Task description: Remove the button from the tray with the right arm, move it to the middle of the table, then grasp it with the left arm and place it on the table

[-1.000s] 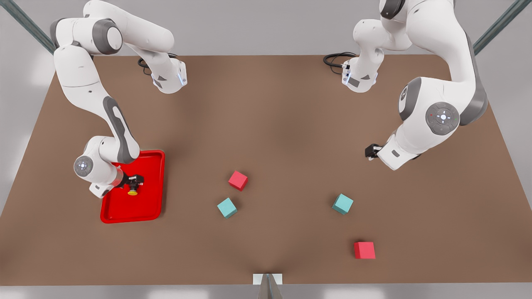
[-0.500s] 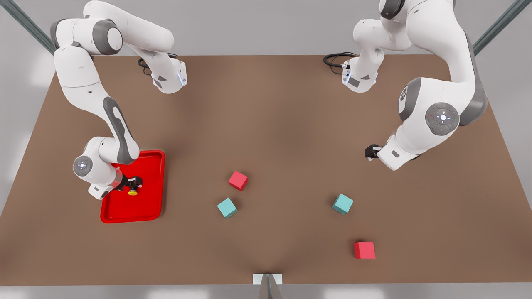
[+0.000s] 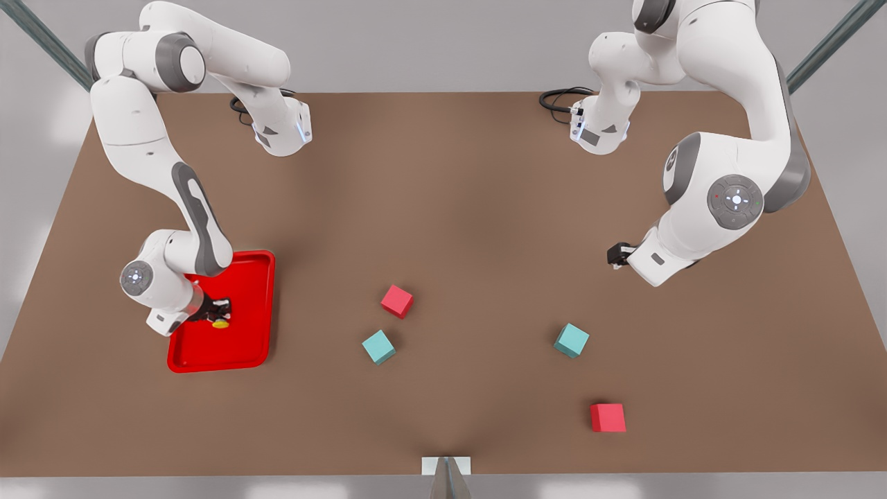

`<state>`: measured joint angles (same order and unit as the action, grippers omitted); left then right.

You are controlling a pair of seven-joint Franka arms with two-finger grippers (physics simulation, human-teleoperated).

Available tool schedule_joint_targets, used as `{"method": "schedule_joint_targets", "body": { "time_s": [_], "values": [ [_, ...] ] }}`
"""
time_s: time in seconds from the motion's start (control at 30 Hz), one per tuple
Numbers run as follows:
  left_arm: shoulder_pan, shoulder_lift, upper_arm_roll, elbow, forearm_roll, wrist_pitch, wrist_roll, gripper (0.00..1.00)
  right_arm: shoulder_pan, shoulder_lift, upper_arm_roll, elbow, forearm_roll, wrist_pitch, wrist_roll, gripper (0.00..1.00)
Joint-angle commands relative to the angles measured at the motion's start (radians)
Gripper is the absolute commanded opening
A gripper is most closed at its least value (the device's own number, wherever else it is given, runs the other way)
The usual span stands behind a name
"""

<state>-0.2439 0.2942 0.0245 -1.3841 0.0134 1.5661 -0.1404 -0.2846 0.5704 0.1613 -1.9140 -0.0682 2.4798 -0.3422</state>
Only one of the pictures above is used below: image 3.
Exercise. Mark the yellow round block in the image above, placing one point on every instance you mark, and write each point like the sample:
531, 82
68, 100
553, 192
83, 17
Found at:
220, 323

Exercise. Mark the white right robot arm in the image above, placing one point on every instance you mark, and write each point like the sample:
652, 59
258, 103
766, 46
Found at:
138, 145

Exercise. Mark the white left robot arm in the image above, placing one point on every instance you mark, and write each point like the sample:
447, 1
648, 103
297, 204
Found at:
721, 173

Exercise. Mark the red cube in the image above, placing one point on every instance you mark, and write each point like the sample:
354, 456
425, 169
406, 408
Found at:
397, 301
608, 418

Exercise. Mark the teal cube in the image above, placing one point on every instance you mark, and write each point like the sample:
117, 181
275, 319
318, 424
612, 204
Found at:
571, 340
378, 347

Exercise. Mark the red plastic tray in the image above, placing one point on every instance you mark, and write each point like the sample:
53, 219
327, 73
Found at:
235, 326

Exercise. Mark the silver frame post with foot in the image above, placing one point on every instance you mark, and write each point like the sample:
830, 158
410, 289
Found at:
447, 477

